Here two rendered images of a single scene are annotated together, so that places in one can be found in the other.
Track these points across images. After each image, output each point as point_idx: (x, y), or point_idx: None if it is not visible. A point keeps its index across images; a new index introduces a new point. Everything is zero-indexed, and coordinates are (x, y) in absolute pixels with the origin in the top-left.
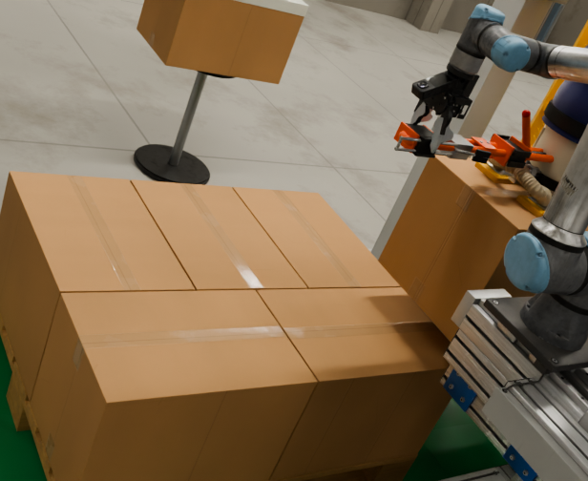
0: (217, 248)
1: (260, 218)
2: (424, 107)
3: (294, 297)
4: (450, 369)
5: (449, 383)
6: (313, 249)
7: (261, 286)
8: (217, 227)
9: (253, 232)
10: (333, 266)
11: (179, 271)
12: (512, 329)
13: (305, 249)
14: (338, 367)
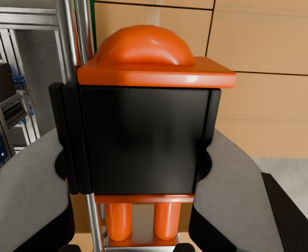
0: (275, 0)
1: (299, 79)
2: (230, 228)
3: (195, 46)
4: None
5: None
6: (246, 107)
7: (214, 18)
8: (302, 20)
9: (284, 59)
10: (222, 112)
11: None
12: None
13: (248, 99)
14: (108, 33)
